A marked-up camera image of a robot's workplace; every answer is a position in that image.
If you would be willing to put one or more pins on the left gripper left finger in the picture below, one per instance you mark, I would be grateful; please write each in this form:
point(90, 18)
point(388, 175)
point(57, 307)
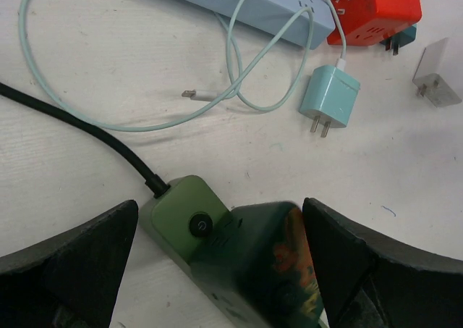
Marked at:
point(71, 279)

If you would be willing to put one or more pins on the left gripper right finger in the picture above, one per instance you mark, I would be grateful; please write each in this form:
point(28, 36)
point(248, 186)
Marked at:
point(368, 279)

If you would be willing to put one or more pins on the dark green cube socket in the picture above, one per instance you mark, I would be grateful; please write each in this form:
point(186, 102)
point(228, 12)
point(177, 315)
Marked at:
point(289, 295)

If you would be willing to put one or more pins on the green power strip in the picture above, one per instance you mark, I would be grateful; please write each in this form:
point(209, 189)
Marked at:
point(181, 215)

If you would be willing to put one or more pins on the teal single port charger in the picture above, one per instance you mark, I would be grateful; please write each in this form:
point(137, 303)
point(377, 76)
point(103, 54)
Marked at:
point(329, 98)

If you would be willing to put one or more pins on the white Honor charger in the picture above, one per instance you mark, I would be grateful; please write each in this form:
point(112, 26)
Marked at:
point(438, 76)

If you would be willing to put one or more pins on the teal plug adapter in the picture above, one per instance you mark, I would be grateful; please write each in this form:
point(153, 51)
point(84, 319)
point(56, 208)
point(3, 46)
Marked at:
point(400, 39)

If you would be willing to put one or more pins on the red cube socket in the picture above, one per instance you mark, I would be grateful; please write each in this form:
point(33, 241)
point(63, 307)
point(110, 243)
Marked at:
point(368, 22)

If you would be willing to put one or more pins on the light blue power strip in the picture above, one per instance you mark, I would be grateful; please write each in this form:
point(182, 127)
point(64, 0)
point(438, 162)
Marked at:
point(270, 15)

